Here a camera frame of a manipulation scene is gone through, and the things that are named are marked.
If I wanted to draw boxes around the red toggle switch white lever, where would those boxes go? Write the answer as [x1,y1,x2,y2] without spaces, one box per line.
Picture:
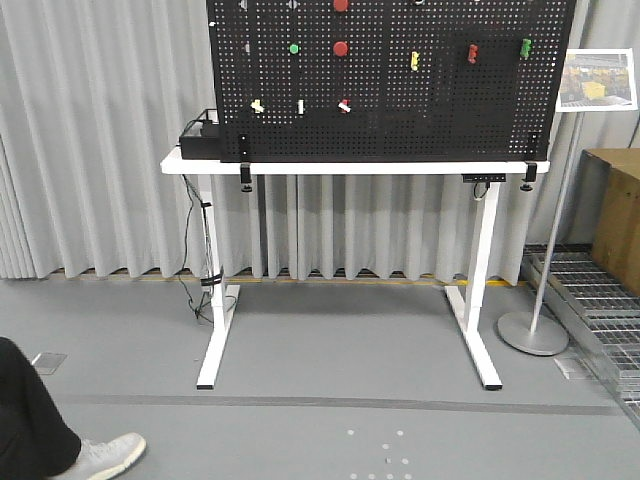
[338,99,351,113]

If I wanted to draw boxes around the left black table clamp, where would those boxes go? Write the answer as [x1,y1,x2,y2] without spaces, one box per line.
[238,134,253,193]

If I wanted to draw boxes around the black table clamp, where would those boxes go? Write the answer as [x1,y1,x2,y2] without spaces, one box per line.
[520,132,539,192]
[238,134,253,193]

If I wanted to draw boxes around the black electronics box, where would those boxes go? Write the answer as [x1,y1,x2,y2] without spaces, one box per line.
[178,108,222,160]

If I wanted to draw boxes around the white height-adjustable table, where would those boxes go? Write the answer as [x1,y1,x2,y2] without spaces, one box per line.
[160,147,550,391]

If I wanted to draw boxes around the black table control panel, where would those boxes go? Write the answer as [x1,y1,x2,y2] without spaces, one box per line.
[462,173,506,183]

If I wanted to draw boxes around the black perforated pegboard panel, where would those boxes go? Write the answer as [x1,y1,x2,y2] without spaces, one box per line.
[207,0,576,163]

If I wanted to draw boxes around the lower red mushroom button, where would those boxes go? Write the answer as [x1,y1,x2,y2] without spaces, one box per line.
[332,41,349,57]

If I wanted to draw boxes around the red mushroom button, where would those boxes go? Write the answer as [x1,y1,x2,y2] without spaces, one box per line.
[332,41,349,57]
[333,0,349,13]

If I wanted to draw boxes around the right black table clamp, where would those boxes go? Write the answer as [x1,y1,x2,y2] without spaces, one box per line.
[520,132,539,192]

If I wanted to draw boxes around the upper red mushroom button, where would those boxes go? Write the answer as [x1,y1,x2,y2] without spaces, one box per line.
[333,0,349,13]

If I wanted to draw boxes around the metal grating platform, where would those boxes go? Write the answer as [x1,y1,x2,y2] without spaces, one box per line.
[544,244,639,424]

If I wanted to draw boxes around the brown cardboard box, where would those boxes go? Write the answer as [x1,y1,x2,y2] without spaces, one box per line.
[586,148,639,295]

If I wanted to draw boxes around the grey sneaker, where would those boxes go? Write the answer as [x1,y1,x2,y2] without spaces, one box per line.
[53,432,147,480]

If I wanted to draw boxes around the sign stand with poster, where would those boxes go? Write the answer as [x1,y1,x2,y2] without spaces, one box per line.
[497,48,638,357]

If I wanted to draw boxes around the person leg black trousers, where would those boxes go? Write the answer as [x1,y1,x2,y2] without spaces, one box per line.
[1,337,81,479]

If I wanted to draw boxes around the black cable bundle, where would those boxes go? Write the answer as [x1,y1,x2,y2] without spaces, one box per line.
[175,174,238,325]

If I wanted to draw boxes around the yellow toggle switch lower left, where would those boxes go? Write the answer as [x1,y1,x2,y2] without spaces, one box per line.
[250,99,265,114]

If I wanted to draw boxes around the yellow toggle switch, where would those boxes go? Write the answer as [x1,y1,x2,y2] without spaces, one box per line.
[410,51,420,71]
[250,99,265,114]

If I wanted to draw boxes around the yellow toggle switch right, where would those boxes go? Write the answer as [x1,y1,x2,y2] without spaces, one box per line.
[410,51,420,71]

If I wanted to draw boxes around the red toggle switch right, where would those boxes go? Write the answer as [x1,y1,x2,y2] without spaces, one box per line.
[467,44,479,64]

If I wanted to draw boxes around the green toggle switch right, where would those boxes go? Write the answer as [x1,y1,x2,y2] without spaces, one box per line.
[520,38,532,59]

